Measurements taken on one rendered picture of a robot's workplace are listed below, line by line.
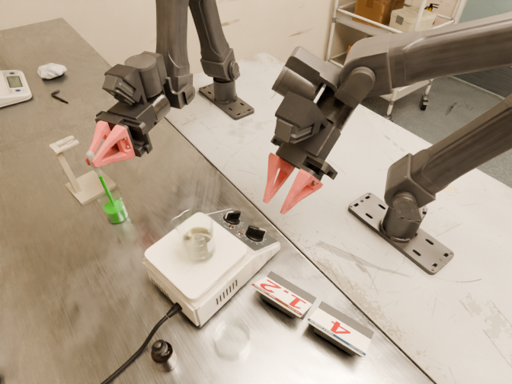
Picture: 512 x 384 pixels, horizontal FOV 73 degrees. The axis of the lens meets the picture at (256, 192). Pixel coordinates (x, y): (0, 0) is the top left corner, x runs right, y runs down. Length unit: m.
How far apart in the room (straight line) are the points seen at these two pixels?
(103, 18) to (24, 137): 0.97
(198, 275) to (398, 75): 0.39
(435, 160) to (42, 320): 0.66
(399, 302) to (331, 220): 0.19
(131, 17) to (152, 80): 1.27
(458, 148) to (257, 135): 0.50
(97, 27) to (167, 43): 1.17
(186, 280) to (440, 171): 0.41
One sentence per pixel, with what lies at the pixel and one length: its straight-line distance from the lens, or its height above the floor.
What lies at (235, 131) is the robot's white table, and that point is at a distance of 0.92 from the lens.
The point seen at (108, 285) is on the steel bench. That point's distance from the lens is 0.66.
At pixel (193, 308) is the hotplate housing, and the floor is 0.97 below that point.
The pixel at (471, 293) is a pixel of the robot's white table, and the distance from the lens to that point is 0.70.
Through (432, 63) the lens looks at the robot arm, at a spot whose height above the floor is 1.24.
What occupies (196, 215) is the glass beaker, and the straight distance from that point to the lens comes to 0.52.
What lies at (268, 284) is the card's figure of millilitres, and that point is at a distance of 0.59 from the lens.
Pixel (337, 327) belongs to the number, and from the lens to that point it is 0.57.
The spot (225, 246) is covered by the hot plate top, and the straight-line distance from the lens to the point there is 0.55.
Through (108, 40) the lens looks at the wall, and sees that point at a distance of 1.94.
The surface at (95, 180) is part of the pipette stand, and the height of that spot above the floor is 0.91.
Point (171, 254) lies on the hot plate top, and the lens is 0.55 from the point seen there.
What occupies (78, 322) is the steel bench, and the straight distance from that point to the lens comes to 0.65.
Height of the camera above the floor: 1.43
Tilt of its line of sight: 46 degrees down
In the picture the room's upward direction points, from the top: straight up
